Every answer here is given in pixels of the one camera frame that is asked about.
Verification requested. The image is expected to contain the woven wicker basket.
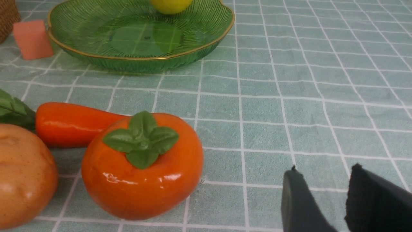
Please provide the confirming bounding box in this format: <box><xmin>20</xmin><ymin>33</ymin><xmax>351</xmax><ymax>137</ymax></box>
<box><xmin>0</xmin><ymin>0</ymin><xmax>21</xmax><ymax>44</ymax></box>

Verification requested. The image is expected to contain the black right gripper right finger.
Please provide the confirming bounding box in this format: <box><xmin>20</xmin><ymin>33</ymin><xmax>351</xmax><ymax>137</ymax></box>
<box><xmin>344</xmin><ymin>163</ymin><xmax>412</xmax><ymax>232</ymax></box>

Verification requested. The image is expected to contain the orange persimmon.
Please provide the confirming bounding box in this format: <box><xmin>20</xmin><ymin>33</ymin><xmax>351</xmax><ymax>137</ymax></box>
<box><xmin>81</xmin><ymin>111</ymin><xmax>203</xmax><ymax>220</ymax></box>

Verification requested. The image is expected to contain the orange carrot with leaves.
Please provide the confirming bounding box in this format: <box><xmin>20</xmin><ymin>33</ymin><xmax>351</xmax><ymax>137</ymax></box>
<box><xmin>0</xmin><ymin>90</ymin><xmax>126</xmax><ymax>148</ymax></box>

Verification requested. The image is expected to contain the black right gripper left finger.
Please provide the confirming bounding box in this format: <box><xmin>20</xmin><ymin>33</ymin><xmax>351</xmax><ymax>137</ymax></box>
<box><xmin>281</xmin><ymin>166</ymin><xmax>337</xmax><ymax>232</ymax></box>

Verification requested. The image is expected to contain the pink foam cube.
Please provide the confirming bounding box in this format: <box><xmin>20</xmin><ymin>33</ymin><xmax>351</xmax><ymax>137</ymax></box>
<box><xmin>12</xmin><ymin>20</ymin><xmax>54</xmax><ymax>60</ymax></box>

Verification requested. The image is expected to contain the brown potato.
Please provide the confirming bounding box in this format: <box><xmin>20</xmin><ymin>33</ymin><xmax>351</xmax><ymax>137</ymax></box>
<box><xmin>0</xmin><ymin>124</ymin><xmax>58</xmax><ymax>230</ymax></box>

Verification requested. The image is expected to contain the yellow lemon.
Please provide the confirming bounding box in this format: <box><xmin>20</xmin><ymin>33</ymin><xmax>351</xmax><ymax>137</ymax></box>
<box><xmin>150</xmin><ymin>0</ymin><xmax>192</xmax><ymax>15</ymax></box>

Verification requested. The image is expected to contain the green glass plate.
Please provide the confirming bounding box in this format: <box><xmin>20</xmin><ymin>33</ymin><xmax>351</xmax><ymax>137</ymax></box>
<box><xmin>48</xmin><ymin>0</ymin><xmax>235</xmax><ymax>73</ymax></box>

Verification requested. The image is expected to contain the green checkered tablecloth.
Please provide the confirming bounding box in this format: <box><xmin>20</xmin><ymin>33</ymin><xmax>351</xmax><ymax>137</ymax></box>
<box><xmin>1</xmin><ymin>0</ymin><xmax>412</xmax><ymax>232</ymax></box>

